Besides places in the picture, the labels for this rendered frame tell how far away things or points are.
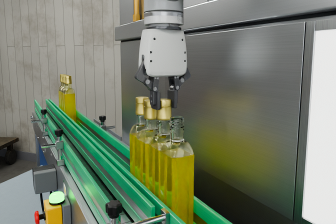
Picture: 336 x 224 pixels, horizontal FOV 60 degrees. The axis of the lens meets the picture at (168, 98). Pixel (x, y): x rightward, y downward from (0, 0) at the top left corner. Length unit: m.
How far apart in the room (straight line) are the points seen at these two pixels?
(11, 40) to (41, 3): 0.70
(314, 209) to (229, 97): 0.26
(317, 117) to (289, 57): 0.11
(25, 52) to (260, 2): 3.91
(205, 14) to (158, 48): 0.18
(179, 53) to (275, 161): 0.29
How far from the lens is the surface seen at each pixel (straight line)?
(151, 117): 0.69
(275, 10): 0.58
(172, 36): 0.62
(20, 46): 4.39
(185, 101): 0.79
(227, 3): 0.67
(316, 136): 0.52
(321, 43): 0.51
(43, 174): 1.22
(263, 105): 0.58
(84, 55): 3.69
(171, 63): 0.62
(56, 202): 0.98
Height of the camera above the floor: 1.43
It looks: 8 degrees down
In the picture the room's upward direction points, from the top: straight up
